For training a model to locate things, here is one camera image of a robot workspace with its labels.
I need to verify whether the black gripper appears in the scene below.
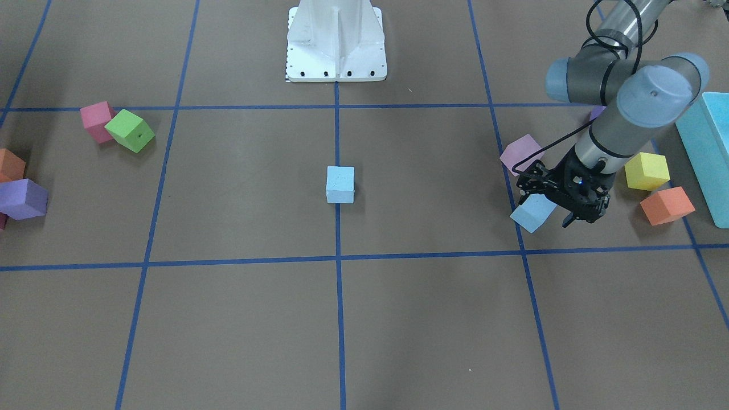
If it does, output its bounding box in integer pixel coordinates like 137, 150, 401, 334
517, 148, 611, 228

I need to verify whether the light blue block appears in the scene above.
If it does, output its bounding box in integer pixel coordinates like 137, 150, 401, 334
510, 194, 557, 233
326, 166, 355, 203

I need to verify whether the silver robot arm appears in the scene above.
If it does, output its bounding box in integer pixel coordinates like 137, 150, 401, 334
513, 1, 711, 227

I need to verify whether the light pink block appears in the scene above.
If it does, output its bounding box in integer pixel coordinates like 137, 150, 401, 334
499, 133, 542, 177

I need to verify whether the yellow block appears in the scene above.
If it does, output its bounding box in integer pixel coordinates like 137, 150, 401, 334
623, 151, 671, 191

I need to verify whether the near orange block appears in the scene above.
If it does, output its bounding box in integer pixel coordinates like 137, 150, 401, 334
640, 187, 695, 226

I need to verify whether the orange block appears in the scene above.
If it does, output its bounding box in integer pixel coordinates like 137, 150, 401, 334
0, 148, 26, 183
640, 187, 695, 226

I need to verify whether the near purple block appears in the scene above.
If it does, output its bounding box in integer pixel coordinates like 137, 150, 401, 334
588, 106, 607, 122

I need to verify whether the purple block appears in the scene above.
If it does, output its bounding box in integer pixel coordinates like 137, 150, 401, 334
1, 179, 49, 220
588, 106, 607, 122

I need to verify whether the cyan plastic bin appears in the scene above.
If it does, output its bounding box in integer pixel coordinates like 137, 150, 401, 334
676, 92, 728, 229

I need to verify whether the green block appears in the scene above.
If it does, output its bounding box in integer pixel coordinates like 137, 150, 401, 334
104, 109, 155, 153

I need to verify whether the hot pink block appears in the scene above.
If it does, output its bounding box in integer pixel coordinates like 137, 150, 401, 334
80, 101, 117, 144

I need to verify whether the far purple block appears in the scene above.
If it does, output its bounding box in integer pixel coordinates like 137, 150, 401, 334
1, 179, 49, 220

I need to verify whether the far orange block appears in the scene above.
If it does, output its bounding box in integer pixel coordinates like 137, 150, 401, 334
0, 148, 26, 183

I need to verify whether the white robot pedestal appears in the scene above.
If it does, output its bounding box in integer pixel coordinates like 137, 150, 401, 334
285, 1, 388, 83

